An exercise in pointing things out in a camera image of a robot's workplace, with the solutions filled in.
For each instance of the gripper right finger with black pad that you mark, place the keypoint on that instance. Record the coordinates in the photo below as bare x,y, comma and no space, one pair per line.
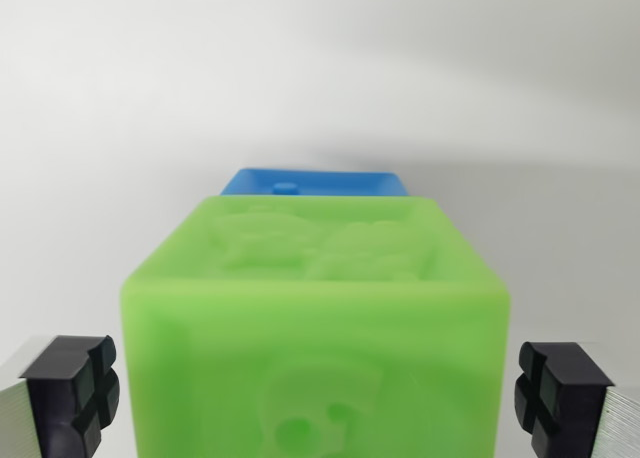
565,403

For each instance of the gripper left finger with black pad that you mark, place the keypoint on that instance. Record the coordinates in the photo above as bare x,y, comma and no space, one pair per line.
60,403

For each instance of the green embossed rubber cube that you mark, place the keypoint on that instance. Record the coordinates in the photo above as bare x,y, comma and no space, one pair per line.
315,338

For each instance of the blue embossed rubber cube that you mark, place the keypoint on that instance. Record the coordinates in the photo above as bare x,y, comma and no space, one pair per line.
340,183

